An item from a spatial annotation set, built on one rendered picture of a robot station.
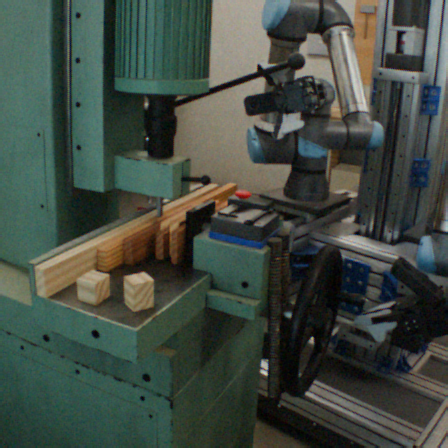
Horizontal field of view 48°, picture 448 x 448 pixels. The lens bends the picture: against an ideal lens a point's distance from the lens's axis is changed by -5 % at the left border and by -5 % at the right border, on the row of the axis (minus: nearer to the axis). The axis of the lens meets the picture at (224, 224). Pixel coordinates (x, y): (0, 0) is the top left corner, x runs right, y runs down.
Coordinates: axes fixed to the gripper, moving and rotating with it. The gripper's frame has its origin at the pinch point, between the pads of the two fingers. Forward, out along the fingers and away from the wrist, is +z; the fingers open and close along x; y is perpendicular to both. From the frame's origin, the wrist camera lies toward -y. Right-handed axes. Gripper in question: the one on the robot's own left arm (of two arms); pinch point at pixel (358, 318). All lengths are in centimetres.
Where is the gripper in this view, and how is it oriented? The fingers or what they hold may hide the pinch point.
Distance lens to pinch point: 109.3
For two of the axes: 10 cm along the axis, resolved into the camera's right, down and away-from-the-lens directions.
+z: -8.0, 3.0, 5.2
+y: 3.8, 9.2, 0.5
